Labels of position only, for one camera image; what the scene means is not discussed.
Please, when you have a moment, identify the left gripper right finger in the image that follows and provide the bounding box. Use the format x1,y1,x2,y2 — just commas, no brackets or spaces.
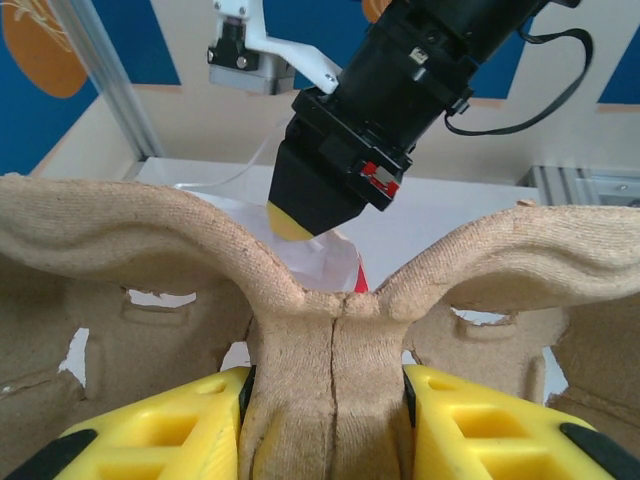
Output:
402,363,640,480

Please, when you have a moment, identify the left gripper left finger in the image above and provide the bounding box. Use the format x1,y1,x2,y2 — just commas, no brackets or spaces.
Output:
0,365,252,480

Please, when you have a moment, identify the white red paper bag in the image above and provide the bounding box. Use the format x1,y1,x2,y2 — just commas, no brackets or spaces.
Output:
172,119,372,295

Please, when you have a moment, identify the brown pulp cup carrier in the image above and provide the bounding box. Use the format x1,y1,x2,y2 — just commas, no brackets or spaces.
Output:
0,172,640,480

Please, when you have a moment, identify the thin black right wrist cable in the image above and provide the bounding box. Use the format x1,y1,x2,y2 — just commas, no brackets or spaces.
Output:
443,27,595,137

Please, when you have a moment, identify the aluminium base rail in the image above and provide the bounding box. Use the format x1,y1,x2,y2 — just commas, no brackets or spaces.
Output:
517,164,640,207

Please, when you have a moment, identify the aluminium frame post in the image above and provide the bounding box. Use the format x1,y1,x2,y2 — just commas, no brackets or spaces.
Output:
49,0,167,162

